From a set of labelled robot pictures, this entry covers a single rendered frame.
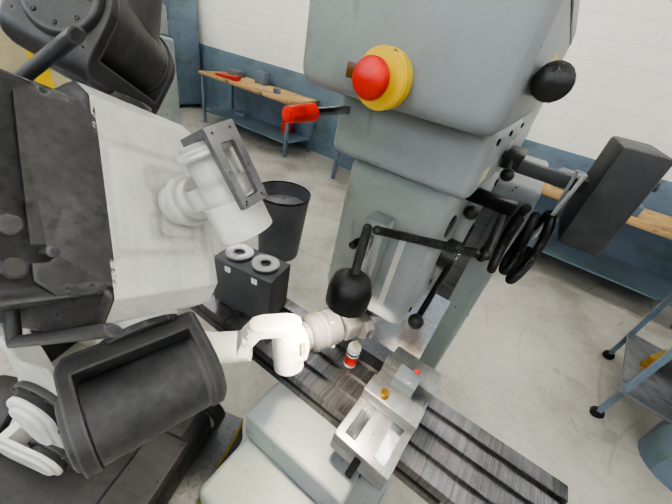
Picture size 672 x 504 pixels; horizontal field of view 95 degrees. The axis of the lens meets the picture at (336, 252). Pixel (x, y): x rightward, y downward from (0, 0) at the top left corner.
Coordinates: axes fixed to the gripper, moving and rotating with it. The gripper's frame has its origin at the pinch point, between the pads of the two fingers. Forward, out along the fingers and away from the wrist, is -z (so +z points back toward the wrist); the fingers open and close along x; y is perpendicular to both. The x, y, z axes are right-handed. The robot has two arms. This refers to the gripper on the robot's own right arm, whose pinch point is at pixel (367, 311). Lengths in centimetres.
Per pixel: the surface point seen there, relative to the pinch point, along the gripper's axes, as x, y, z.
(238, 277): 37.1, 12.0, 20.1
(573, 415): -58, 121, -180
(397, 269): -8.3, -22.0, 6.7
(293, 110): -1, -47, 28
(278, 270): 32.0, 8.3, 9.0
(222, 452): 19, 84, 31
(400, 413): -20.1, 15.8, 0.7
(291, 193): 199, 70, -91
